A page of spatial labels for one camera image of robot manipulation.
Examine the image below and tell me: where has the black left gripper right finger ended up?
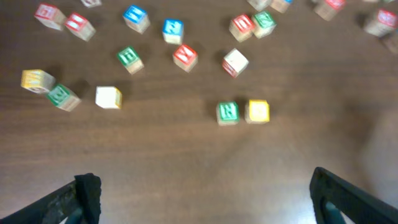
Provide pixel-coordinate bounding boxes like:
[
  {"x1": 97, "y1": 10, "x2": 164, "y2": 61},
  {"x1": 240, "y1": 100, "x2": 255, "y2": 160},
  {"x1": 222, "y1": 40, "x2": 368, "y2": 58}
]
[{"x1": 309, "y1": 167, "x2": 397, "y2": 224}]

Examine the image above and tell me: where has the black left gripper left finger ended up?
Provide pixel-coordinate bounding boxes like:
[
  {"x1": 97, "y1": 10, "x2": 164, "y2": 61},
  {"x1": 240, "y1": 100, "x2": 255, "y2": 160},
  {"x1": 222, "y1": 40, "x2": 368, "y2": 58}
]
[{"x1": 1, "y1": 173, "x2": 101, "y2": 224}]

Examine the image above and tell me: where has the yellow S block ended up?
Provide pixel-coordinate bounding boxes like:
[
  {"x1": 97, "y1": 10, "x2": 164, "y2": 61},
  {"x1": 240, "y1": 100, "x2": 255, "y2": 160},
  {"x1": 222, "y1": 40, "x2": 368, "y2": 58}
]
[{"x1": 245, "y1": 100, "x2": 270, "y2": 124}]

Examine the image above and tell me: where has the green R block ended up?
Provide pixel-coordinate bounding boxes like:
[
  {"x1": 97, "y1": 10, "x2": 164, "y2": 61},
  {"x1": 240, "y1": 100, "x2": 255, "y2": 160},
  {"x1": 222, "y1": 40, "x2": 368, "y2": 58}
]
[{"x1": 216, "y1": 101, "x2": 239, "y2": 125}]

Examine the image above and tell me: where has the plain picture block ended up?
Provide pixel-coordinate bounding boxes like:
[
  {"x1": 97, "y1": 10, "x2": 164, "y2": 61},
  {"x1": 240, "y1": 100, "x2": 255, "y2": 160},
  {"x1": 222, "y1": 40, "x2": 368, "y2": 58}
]
[{"x1": 95, "y1": 86, "x2": 123, "y2": 109}]

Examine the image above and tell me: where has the green E block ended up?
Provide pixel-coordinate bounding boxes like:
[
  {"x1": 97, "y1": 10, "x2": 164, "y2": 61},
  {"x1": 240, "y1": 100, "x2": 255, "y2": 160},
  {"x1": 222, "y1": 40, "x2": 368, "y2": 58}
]
[{"x1": 46, "y1": 83, "x2": 81, "y2": 111}]

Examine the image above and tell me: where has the yellow W block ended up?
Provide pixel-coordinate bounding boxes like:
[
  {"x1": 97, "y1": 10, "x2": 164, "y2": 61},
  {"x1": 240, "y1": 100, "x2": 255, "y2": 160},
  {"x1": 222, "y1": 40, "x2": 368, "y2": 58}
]
[{"x1": 21, "y1": 69, "x2": 56, "y2": 94}]

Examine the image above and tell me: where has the green B block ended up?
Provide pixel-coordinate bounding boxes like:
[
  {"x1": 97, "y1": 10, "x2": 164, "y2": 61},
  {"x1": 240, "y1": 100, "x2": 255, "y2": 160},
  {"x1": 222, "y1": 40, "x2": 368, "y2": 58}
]
[{"x1": 116, "y1": 46, "x2": 144, "y2": 75}]

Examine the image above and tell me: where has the red I block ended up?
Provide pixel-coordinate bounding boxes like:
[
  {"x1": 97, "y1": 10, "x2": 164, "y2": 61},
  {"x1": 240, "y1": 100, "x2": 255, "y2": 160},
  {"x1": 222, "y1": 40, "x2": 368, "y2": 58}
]
[{"x1": 65, "y1": 12, "x2": 96, "y2": 42}]

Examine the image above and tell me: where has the red Y block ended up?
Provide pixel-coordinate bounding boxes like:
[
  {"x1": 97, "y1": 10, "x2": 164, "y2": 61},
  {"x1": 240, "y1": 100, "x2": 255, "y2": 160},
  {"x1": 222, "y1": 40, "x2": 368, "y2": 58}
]
[{"x1": 173, "y1": 44, "x2": 198, "y2": 72}]

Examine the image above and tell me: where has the red 6 block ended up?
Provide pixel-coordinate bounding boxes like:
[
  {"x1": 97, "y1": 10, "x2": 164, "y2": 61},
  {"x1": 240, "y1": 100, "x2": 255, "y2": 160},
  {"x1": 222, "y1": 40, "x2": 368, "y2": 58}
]
[{"x1": 34, "y1": 3, "x2": 67, "y2": 30}]

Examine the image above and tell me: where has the blue T block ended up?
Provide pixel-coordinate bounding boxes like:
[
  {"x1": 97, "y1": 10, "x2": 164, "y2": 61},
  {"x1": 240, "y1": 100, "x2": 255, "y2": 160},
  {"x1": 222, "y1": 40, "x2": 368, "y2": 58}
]
[{"x1": 123, "y1": 5, "x2": 150, "y2": 34}]

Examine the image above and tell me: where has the red 3 block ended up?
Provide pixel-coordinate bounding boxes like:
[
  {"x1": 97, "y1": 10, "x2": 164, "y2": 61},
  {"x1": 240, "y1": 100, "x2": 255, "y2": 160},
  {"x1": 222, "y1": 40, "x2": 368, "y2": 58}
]
[{"x1": 363, "y1": 9, "x2": 397, "y2": 37}]

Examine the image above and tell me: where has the blue 5 block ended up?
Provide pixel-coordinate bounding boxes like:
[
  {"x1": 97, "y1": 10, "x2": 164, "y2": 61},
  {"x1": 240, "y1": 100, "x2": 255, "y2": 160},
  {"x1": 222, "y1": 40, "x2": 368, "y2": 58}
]
[{"x1": 162, "y1": 18, "x2": 184, "y2": 45}]

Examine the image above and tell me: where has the plain leaf block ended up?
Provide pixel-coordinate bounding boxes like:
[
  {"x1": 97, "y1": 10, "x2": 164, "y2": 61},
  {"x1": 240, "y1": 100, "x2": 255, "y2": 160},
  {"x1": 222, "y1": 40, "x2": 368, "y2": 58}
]
[{"x1": 222, "y1": 49, "x2": 249, "y2": 78}]

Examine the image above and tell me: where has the red E block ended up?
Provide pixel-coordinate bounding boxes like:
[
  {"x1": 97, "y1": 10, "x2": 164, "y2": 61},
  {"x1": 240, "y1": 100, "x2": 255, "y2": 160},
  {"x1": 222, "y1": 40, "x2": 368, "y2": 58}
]
[{"x1": 314, "y1": 0, "x2": 346, "y2": 21}]

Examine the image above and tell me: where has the green Z block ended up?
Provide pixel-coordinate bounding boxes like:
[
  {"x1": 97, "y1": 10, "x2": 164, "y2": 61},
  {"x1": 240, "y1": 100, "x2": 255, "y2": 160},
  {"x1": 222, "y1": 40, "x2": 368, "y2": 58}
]
[{"x1": 252, "y1": 11, "x2": 277, "y2": 39}]

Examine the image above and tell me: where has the blue P block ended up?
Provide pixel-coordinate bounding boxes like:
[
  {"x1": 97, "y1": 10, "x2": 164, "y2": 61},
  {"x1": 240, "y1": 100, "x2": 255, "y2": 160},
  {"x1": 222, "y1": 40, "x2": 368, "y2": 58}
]
[{"x1": 271, "y1": 0, "x2": 294, "y2": 13}]

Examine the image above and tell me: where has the red U block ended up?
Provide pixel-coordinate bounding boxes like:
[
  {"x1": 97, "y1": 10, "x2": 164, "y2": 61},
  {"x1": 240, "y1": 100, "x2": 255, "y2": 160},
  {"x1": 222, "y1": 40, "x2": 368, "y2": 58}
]
[{"x1": 229, "y1": 14, "x2": 254, "y2": 42}]

